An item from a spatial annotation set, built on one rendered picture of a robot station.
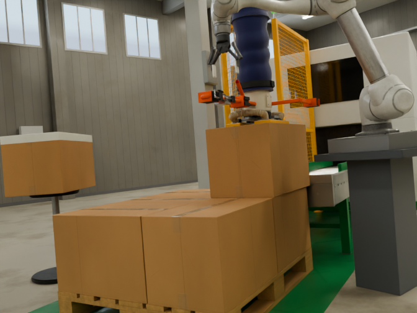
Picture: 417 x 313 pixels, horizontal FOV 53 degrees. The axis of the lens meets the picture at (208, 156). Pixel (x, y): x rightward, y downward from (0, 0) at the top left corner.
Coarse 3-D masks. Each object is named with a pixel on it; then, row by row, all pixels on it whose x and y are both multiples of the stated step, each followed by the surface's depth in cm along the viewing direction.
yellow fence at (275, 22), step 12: (276, 24) 412; (276, 36) 412; (288, 36) 446; (300, 36) 482; (276, 48) 412; (288, 48) 444; (276, 60) 413; (300, 60) 479; (276, 72) 413; (288, 72) 438; (276, 84) 414; (288, 84) 438; (312, 96) 505; (300, 108) 469; (312, 108) 502; (300, 120) 465; (312, 120) 503; (312, 132) 504; (312, 144) 504; (312, 156) 505
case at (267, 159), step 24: (216, 144) 237; (240, 144) 229; (264, 144) 222; (288, 144) 242; (216, 168) 238; (240, 168) 230; (264, 168) 222; (288, 168) 240; (216, 192) 239; (240, 192) 231; (264, 192) 223; (288, 192) 237
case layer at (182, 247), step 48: (192, 192) 289; (96, 240) 202; (144, 240) 186; (192, 240) 173; (240, 240) 183; (288, 240) 234; (96, 288) 203; (144, 288) 188; (192, 288) 174; (240, 288) 180
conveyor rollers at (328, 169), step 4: (320, 168) 457; (324, 168) 454; (328, 168) 443; (332, 168) 441; (336, 168) 431; (312, 172) 406; (316, 172) 395; (320, 172) 393; (324, 172) 391; (328, 172) 381; (332, 172) 379; (336, 172) 377
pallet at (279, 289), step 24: (312, 264) 269; (264, 288) 202; (288, 288) 230; (72, 312) 213; (120, 312) 195; (144, 312) 188; (168, 312) 181; (192, 312) 176; (240, 312) 178; (264, 312) 200
